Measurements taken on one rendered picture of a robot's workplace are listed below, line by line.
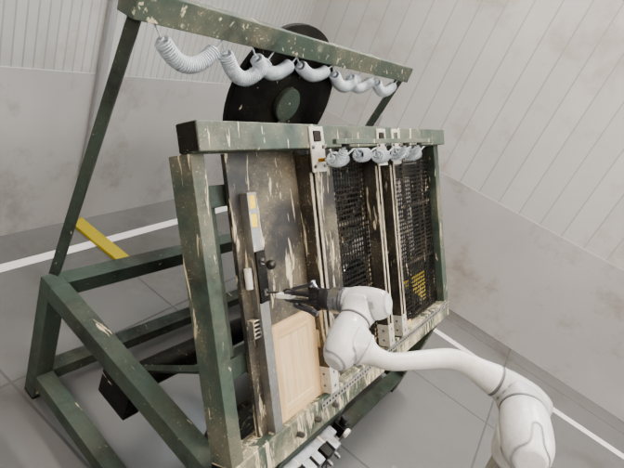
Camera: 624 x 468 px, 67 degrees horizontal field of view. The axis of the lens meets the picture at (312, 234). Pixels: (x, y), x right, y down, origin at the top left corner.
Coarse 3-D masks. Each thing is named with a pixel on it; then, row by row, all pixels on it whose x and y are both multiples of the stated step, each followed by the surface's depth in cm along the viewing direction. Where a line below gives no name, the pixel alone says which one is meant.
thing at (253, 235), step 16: (240, 208) 175; (256, 208) 176; (256, 240) 176; (256, 288) 177; (256, 304) 179; (272, 336) 183; (272, 352) 183; (272, 368) 183; (272, 384) 183; (272, 400) 183; (272, 416) 184; (272, 432) 185
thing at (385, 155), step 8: (336, 152) 193; (360, 152) 216; (368, 152) 210; (376, 152) 222; (384, 152) 227; (392, 152) 242; (408, 152) 256; (344, 160) 196; (360, 160) 208; (368, 160) 213; (376, 160) 230; (384, 160) 227
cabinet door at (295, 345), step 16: (288, 320) 195; (304, 320) 203; (288, 336) 195; (304, 336) 204; (288, 352) 195; (304, 352) 204; (288, 368) 195; (304, 368) 204; (288, 384) 195; (304, 384) 204; (320, 384) 213; (288, 400) 195; (304, 400) 203; (288, 416) 194
